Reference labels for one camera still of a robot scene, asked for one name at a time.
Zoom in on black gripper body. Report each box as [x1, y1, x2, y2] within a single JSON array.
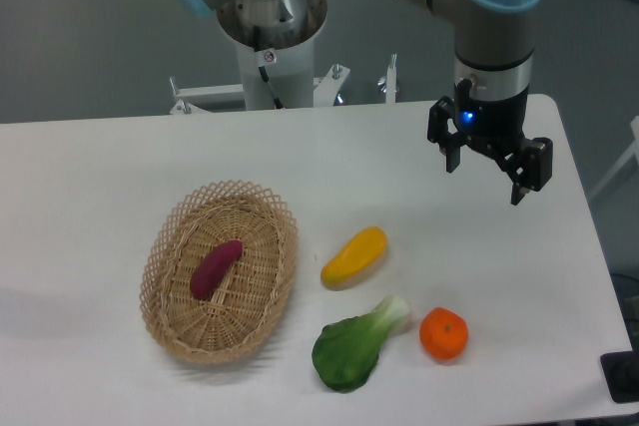
[[453, 87, 528, 157]]

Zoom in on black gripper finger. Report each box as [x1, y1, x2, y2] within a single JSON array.
[[427, 96, 466, 174], [495, 137, 553, 206]]

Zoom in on purple sweet potato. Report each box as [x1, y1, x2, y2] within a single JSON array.
[[190, 239, 244, 300]]

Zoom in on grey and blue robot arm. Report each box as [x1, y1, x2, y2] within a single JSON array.
[[179, 0, 553, 204]]

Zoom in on woven wicker basket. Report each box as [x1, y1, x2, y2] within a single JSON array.
[[140, 181, 298, 364]]

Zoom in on yellow mango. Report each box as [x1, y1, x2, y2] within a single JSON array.
[[319, 226, 388, 289]]

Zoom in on orange tangerine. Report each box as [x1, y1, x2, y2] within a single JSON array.
[[419, 307, 469, 361]]

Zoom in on black box at table edge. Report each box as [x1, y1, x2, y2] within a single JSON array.
[[600, 351, 638, 404]]

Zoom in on green bok choy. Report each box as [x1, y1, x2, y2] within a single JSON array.
[[312, 295, 411, 393]]

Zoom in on white frame at right edge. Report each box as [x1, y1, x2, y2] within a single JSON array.
[[587, 117, 638, 204]]

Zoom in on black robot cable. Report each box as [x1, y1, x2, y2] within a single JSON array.
[[253, 26, 285, 111]]

